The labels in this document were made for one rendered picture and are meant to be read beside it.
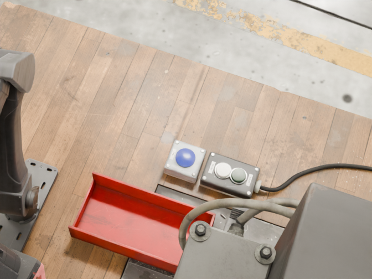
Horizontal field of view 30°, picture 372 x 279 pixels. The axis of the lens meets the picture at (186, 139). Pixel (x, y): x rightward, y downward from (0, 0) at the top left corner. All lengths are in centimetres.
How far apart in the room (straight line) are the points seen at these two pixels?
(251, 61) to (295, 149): 119
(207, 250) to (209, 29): 200
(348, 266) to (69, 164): 92
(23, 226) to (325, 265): 88
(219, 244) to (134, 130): 75
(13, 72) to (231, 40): 171
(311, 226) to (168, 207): 79
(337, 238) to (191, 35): 211
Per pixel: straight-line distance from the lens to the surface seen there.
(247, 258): 72
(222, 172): 137
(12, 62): 103
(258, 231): 138
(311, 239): 58
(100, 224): 136
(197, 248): 71
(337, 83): 263
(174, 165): 138
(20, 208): 125
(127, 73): 151
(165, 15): 270
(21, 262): 115
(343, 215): 60
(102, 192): 138
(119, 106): 147
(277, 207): 72
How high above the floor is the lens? 219
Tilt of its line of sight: 64 degrees down
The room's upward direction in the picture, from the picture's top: 7 degrees clockwise
